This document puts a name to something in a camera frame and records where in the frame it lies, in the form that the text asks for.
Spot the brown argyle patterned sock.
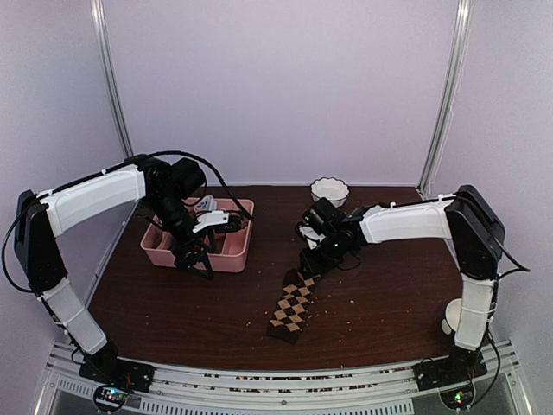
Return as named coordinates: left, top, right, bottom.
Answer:
left=266, top=269, right=321, bottom=344

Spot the white scalloped ceramic bowl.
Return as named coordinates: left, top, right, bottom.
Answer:
left=310, top=177, right=350, bottom=208

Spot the aluminium front rail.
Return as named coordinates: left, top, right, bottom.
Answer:
left=42, top=339, right=519, bottom=415

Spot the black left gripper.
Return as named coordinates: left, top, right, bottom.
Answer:
left=146, top=192, right=218, bottom=280

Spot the white paper cup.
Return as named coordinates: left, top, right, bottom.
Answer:
left=441, top=298, right=461, bottom=336

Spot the pink divided storage box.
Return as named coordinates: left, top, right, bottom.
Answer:
left=140, top=195, right=254, bottom=279

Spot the right aluminium corner post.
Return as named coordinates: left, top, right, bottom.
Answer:
left=417, top=0, right=473, bottom=198

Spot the left aluminium corner post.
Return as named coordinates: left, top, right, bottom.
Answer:
left=90, top=0, right=134, bottom=157

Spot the aluminium corner post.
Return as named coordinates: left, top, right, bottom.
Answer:
left=90, top=0, right=134, bottom=157
left=417, top=0, right=473, bottom=198

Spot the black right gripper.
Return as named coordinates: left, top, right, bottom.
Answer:
left=301, top=232, right=352, bottom=277

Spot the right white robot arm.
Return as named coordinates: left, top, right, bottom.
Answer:
left=276, top=186, right=505, bottom=370

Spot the pink white rolled sock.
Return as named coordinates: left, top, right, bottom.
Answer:
left=194, top=195, right=218, bottom=213

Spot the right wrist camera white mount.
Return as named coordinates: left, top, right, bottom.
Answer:
left=295, top=222, right=326, bottom=250

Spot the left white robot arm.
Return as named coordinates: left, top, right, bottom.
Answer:
left=1, top=150, right=253, bottom=384

